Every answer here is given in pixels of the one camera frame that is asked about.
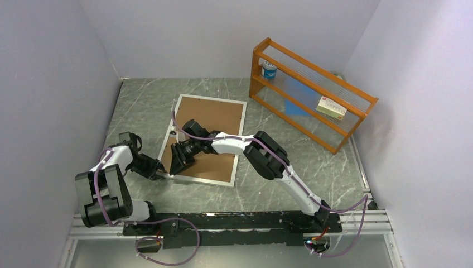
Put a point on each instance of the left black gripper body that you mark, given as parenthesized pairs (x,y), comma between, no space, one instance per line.
(145,166)

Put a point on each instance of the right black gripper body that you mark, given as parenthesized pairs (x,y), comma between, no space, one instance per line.
(196,143)

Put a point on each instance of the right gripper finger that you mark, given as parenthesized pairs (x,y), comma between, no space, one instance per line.
(186,153)
(177,161)

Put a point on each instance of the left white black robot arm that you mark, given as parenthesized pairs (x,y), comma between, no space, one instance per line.
(103,196)

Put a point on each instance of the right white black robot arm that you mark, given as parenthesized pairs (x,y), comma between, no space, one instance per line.
(265,155)

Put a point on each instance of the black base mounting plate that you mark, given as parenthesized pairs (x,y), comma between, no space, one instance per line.
(235,228)

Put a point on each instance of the blue white can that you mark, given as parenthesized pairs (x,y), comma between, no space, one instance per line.
(269,70)

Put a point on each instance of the orange wooden shelf rack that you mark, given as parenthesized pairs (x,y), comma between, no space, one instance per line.
(294,93)

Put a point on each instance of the small cream red box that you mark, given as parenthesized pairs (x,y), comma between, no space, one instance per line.
(331,108)

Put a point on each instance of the tape roll behind shelf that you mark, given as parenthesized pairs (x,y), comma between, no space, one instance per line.
(340,76)

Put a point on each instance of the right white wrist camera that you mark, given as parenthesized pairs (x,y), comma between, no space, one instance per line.
(173,131)

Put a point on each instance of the aluminium rail frame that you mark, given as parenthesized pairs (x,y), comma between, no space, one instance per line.
(364,220)

